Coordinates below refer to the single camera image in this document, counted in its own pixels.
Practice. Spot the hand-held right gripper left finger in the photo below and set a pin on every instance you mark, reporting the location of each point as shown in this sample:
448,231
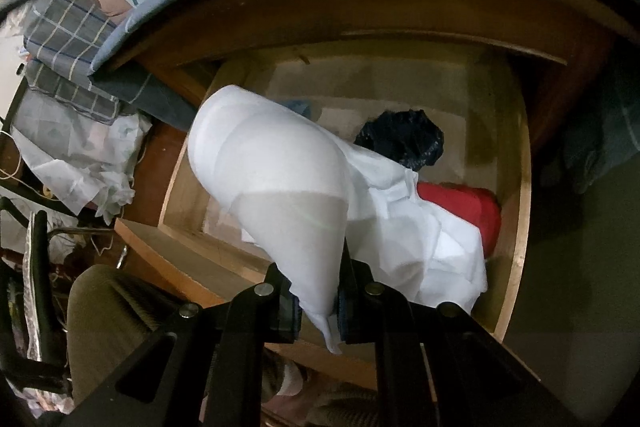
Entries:
284,309

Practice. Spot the white thin plastic sheet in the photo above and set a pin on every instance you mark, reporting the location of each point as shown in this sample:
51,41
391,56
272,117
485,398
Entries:
75,147

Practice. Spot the wooden drawer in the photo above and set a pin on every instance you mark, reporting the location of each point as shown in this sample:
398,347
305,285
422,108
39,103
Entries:
505,147

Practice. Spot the red underwear bundle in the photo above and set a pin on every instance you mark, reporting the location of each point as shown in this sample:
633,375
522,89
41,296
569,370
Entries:
470,207

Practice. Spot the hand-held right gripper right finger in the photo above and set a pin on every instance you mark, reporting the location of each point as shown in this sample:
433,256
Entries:
346,313

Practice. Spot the grey plaid cloth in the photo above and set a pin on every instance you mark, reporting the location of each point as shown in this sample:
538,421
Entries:
65,27

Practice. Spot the navy underwear bundle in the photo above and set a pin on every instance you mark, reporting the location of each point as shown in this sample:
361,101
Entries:
400,137

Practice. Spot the white crumpled non-woven cloth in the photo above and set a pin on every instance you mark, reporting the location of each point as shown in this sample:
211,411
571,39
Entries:
400,247

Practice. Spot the white padded underwear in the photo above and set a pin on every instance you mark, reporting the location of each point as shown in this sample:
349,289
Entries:
270,167

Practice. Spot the black tubular frame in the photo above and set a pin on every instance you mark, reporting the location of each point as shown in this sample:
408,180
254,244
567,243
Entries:
40,267

